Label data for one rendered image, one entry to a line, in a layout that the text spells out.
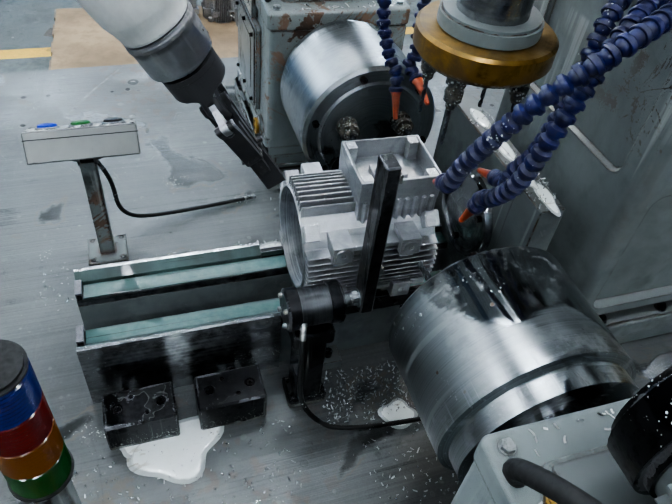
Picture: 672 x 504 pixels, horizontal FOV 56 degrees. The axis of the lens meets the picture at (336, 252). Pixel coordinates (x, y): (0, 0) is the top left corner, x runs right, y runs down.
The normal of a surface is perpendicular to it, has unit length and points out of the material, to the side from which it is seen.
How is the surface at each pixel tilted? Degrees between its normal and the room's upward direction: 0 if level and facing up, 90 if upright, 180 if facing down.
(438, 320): 51
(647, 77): 90
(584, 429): 0
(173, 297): 90
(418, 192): 90
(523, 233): 90
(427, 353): 66
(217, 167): 0
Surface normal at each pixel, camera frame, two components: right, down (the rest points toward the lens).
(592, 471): 0.09, -0.70
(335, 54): -0.31, -0.58
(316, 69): -0.58, -0.41
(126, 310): 0.29, 0.70
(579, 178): -0.95, 0.14
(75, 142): 0.30, 0.28
